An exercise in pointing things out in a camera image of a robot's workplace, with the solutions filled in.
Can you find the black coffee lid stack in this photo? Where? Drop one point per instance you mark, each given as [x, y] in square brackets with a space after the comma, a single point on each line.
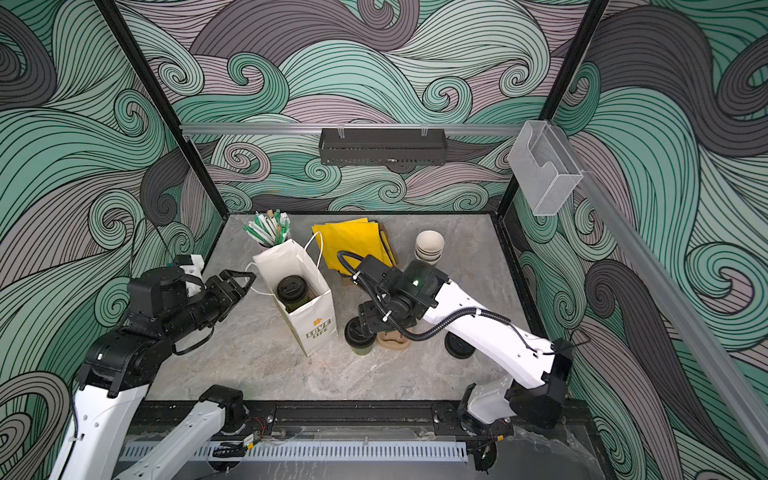
[457, 347]

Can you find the brown pulp cup carrier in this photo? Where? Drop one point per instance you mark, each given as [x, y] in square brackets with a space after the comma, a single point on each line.
[392, 341]

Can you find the clear acrylic wall holder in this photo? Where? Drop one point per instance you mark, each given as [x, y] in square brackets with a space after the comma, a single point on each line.
[544, 164]

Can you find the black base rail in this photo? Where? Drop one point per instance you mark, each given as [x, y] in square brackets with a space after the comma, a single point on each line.
[273, 417]

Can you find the white slotted cable duct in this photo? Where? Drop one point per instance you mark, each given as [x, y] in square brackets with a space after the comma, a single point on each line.
[341, 451]

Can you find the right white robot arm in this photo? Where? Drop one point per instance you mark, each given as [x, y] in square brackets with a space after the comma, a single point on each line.
[422, 301]

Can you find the yellow napkin stack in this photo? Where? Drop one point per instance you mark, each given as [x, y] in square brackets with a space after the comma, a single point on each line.
[359, 236]

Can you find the green paper coffee cup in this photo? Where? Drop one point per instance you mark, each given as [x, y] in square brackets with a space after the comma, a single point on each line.
[362, 351]

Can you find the black wall-mounted tray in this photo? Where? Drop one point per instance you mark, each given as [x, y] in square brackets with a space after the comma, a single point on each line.
[344, 146]

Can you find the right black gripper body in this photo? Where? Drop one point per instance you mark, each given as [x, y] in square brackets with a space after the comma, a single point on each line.
[382, 316]

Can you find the brown cardboard napkin tray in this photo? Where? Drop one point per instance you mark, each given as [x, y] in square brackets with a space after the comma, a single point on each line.
[390, 252]

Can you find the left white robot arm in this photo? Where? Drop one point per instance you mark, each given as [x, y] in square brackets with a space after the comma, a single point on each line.
[166, 304]

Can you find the stack of green paper cups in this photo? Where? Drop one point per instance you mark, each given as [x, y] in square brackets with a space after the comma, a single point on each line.
[429, 246]

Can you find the pink cup of stirrers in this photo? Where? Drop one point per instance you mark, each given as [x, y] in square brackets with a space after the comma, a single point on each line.
[270, 229]

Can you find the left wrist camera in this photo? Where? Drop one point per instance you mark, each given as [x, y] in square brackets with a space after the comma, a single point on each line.
[192, 266]

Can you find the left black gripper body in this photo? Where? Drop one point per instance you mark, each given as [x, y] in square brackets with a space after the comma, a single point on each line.
[218, 299]

